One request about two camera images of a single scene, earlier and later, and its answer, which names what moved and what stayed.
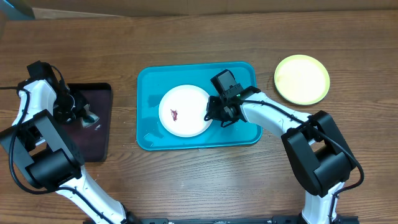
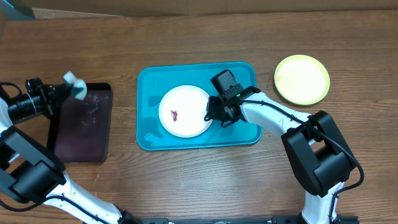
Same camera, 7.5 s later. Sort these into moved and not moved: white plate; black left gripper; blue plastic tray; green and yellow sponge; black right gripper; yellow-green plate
Moved: green and yellow sponge; black left gripper
Not moved: yellow-green plate; white plate; blue plastic tray; black right gripper
